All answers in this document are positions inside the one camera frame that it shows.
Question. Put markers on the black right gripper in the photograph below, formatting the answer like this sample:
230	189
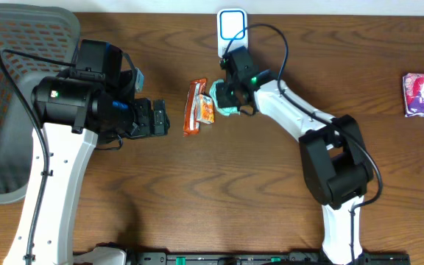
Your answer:
223	100

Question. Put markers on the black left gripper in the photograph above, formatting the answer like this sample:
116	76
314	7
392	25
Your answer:
144	118

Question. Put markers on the mint green snack packet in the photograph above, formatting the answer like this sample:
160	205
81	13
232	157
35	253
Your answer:
214	94

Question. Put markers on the small orange snack packet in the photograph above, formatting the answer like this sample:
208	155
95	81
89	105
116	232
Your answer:
204	109

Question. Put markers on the long orange snack bar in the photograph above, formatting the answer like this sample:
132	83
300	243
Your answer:
190	124

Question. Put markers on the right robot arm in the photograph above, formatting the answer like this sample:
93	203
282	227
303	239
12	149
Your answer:
335	167

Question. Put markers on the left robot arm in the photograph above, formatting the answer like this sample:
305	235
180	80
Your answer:
87	106

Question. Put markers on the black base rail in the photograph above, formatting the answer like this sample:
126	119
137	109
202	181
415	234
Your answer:
241	258

